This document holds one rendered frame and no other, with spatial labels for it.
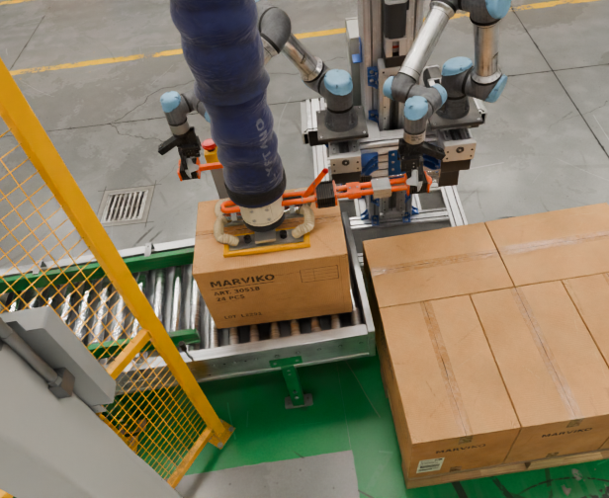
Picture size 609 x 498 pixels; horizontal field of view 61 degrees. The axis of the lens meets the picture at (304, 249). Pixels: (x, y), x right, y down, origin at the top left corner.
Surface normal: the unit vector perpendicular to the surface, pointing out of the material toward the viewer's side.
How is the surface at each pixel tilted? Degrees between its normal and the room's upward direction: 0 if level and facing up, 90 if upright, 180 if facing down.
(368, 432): 0
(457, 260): 0
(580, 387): 0
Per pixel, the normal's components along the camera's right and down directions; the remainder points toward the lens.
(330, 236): -0.11, -0.65
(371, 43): 0.04, 0.76
